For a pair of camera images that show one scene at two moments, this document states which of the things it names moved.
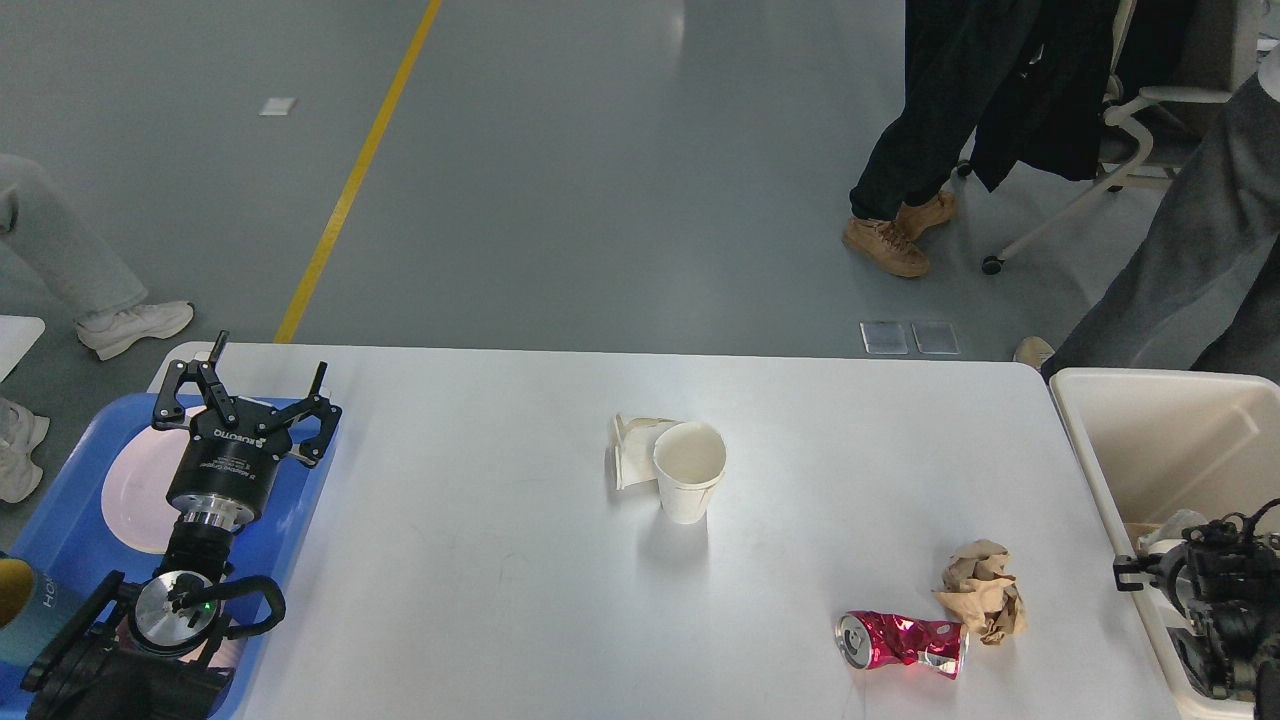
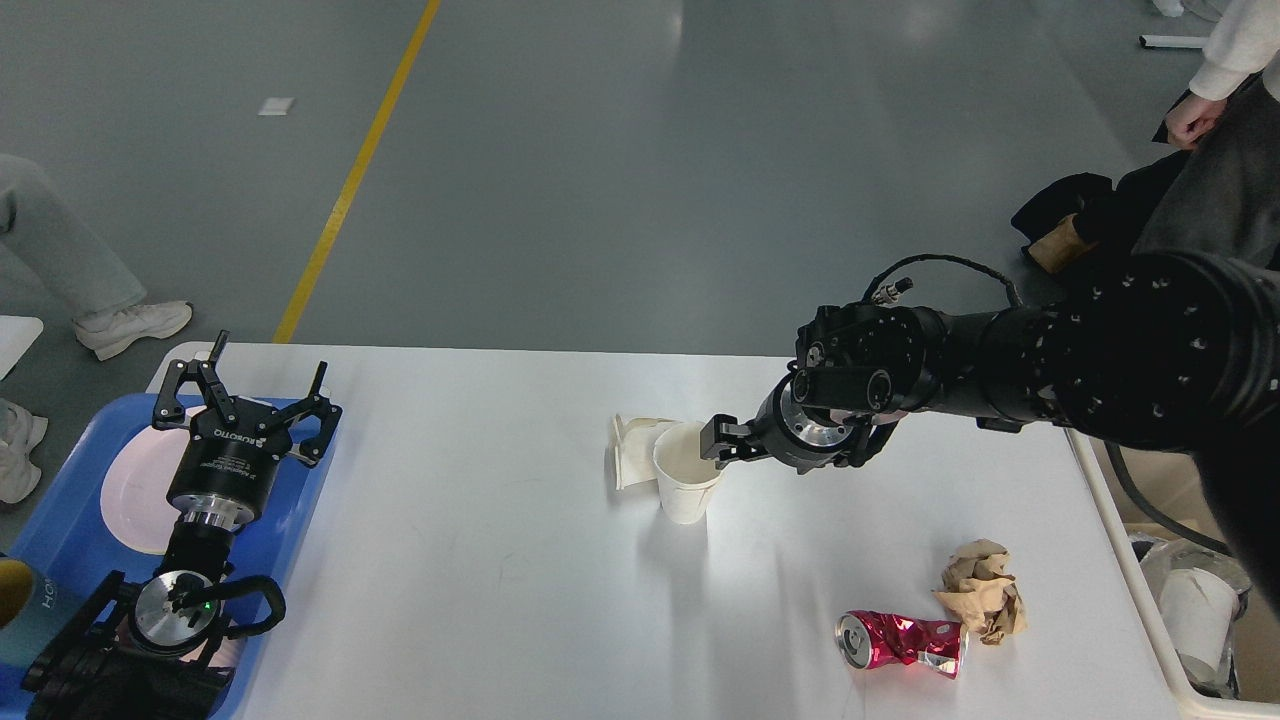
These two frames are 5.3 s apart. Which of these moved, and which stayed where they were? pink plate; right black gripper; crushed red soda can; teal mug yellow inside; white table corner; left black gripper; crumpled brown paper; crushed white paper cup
Moved: right black gripper
Stayed: pink plate; teal mug yellow inside; crushed white paper cup; white table corner; left black gripper; crushed red soda can; crumpled brown paper
